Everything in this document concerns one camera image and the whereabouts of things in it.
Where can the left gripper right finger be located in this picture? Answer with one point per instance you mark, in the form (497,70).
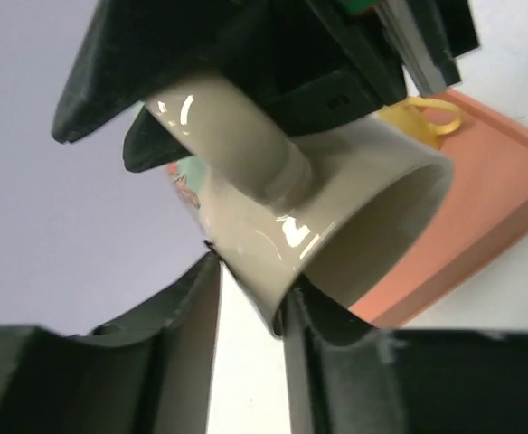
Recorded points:
(347,376)

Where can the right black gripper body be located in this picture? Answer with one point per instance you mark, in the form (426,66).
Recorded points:
(384,39)

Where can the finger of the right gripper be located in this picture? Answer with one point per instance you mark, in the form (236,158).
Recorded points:
(306,63)
(147,144)

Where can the pink plastic tray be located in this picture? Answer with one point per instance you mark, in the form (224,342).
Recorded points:
(484,214)

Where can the yellow mug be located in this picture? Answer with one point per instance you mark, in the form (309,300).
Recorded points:
(407,117)

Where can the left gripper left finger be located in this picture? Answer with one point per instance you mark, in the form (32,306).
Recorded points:
(146,371)

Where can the beige floral mug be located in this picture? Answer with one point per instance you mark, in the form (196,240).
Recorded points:
(340,208)

